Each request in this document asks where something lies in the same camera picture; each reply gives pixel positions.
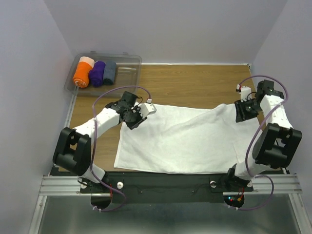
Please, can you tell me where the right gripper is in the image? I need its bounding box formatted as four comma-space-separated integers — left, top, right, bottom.
234, 97, 262, 122

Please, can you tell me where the white towel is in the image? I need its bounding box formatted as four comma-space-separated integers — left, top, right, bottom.
114, 104, 259, 174

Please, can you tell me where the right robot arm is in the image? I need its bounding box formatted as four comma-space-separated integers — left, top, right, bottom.
224, 76, 302, 191

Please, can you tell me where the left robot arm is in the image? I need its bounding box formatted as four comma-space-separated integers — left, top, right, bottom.
53, 91, 147, 192

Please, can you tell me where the clear plastic bin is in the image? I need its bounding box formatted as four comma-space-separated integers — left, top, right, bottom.
64, 51, 142, 97

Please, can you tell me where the grey rolled towel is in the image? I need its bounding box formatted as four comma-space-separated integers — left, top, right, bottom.
103, 60, 117, 85

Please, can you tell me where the purple rolled towel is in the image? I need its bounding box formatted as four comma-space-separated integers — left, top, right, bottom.
88, 61, 106, 87

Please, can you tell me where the orange rolled towel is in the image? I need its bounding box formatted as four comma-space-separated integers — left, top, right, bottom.
73, 56, 95, 88

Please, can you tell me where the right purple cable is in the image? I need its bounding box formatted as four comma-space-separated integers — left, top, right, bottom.
228, 75, 290, 211

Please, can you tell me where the purple cable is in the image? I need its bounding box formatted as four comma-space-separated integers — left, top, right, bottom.
228, 75, 290, 211
89, 86, 153, 212

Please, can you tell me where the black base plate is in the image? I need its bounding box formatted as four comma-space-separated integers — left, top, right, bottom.
80, 172, 253, 204

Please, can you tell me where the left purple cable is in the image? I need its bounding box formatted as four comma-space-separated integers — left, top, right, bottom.
89, 86, 153, 212

